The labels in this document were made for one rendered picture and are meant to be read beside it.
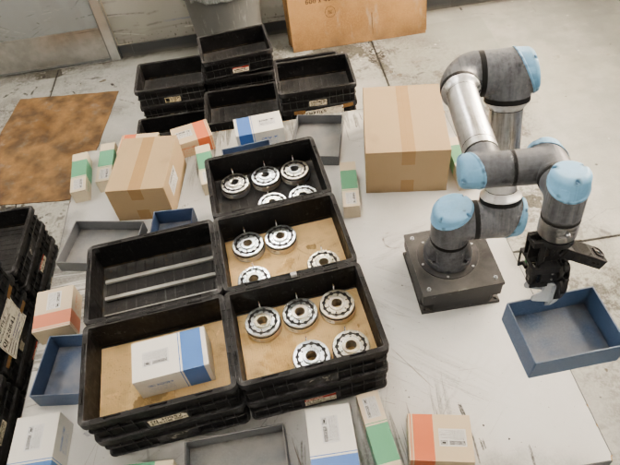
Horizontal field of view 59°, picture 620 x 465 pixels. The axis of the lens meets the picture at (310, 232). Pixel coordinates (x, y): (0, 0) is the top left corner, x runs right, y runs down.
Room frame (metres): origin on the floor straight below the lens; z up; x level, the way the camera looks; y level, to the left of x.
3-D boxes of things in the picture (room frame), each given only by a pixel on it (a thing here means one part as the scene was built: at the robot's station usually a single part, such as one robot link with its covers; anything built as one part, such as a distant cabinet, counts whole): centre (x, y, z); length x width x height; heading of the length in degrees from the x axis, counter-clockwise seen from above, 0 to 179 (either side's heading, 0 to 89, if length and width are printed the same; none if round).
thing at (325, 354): (0.73, 0.04, 0.86); 0.10 x 0.10 x 0.01
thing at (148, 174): (1.65, 0.60, 0.78); 0.30 x 0.22 x 0.16; 174
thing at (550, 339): (0.58, -0.51, 1.10); 0.20 x 0.15 x 0.07; 94
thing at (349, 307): (0.89, -0.05, 0.86); 0.10 x 0.10 x 0.01
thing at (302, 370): (0.81, 0.05, 0.92); 0.40 x 0.30 x 0.02; 97
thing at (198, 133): (1.90, 0.44, 0.74); 0.16 x 0.12 x 0.07; 105
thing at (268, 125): (1.88, 0.15, 0.74); 0.20 x 0.12 x 0.09; 95
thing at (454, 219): (1.05, -0.42, 0.97); 0.13 x 0.12 x 0.14; 83
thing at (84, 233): (1.37, 0.76, 0.73); 0.27 x 0.20 x 0.05; 79
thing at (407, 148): (1.65, -0.41, 0.80); 0.40 x 0.30 x 0.20; 172
